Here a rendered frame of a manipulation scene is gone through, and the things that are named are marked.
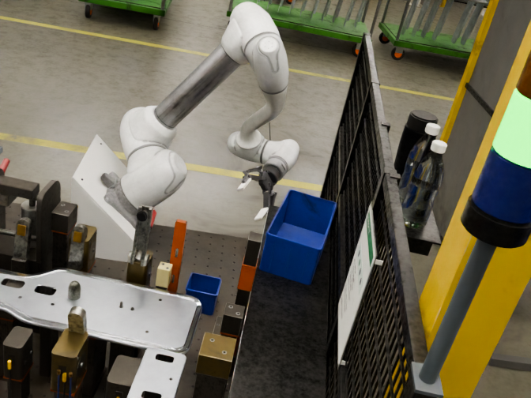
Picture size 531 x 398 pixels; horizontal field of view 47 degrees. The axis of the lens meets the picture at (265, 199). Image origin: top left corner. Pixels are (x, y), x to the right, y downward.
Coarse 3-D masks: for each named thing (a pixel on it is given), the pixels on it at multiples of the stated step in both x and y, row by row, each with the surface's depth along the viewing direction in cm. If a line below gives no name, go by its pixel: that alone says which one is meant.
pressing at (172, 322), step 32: (0, 288) 158; (32, 288) 160; (64, 288) 162; (96, 288) 164; (128, 288) 167; (32, 320) 150; (64, 320) 152; (96, 320) 154; (128, 320) 156; (160, 320) 159; (192, 320) 161
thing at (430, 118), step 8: (416, 112) 150; (424, 112) 151; (408, 120) 151; (416, 120) 148; (424, 120) 147; (432, 120) 147; (408, 128) 150; (416, 128) 148; (424, 128) 148; (408, 136) 150; (416, 136) 149; (400, 144) 153; (408, 144) 151; (400, 152) 153; (408, 152) 151; (400, 160) 154; (400, 168) 154
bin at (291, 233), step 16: (288, 192) 198; (288, 208) 203; (304, 208) 202; (320, 208) 200; (336, 208) 196; (272, 224) 179; (288, 224) 205; (304, 224) 204; (320, 224) 203; (272, 240) 175; (288, 240) 173; (304, 240) 199; (320, 240) 201; (272, 256) 177; (288, 256) 176; (304, 256) 175; (320, 256) 189; (272, 272) 180; (288, 272) 178; (304, 272) 177
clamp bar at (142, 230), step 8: (144, 208) 164; (152, 208) 164; (144, 216) 161; (136, 224) 165; (144, 224) 166; (136, 232) 166; (144, 232) 167; (136, 240) 166; (144, 240) 166; (136, 248) 168; (144, 248) 167; (144, 256) 168
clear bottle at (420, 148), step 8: (432, 128) 137; (424, 136) 139; (432, 136) 138; (416, 144) 140; (424, 144) 139; (416, 152) 140; (424, 152) 139; (408, 160) 142; (416, 160) 140; (408, 168) 142; (408, 176) 143; (400, 184) 145; (408, 184) 143; (400, 192) 145
